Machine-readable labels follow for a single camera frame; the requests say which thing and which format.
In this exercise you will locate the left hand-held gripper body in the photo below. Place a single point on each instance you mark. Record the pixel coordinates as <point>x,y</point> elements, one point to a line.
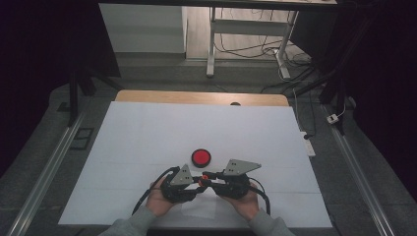
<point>177,191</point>

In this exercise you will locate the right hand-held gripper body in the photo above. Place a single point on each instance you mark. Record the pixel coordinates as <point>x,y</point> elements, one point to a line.
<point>234,187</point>

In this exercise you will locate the round red ink pad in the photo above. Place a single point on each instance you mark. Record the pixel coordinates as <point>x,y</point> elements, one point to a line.
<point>201,157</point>

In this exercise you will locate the person's right hand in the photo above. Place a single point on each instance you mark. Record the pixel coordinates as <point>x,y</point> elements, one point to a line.
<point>244,205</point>

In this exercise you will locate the person's left hand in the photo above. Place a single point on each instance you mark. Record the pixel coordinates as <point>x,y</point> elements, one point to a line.
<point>159,203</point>

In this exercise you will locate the large white table mat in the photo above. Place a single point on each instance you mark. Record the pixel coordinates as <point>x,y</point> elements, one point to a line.
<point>164,131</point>

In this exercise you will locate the wooden table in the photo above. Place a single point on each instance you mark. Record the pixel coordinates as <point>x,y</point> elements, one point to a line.
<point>196,97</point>

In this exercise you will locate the white power strip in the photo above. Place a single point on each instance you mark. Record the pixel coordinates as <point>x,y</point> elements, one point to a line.
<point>309,147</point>

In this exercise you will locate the black floor socket plate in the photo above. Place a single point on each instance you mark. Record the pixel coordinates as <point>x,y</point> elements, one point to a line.
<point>82,138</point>

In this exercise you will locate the white plug adapter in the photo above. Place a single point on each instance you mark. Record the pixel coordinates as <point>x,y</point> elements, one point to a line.
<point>332,118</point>

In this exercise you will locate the black tripod stand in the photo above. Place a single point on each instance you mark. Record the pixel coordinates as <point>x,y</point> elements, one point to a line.
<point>72,98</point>
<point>341,98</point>

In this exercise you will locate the white cabinet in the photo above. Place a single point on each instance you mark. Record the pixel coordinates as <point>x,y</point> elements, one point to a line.
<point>144,29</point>

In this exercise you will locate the dark curtain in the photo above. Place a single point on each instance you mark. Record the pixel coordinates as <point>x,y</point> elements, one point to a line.
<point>387,82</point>
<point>32,49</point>

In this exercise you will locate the metal floor rail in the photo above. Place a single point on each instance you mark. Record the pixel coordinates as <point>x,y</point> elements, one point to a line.
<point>357,177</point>
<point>49,170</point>

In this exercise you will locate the white desk frame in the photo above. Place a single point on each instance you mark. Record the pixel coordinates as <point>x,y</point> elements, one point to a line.
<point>249,27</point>

